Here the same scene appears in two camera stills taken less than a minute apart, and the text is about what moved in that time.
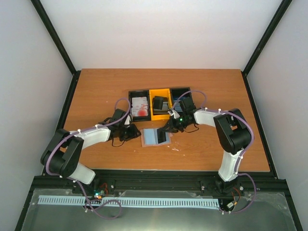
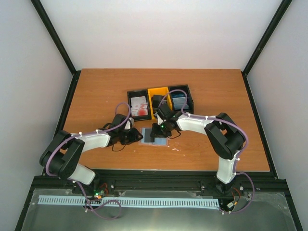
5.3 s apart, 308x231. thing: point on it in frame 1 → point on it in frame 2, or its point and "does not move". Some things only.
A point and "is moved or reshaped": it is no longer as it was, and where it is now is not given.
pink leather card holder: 149,137 does not move
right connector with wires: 231,205 does not move
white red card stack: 139,107 does not move
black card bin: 175,93 is moved or reshaped
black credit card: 161,135 is moved or reshaped
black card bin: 139,94 does not move
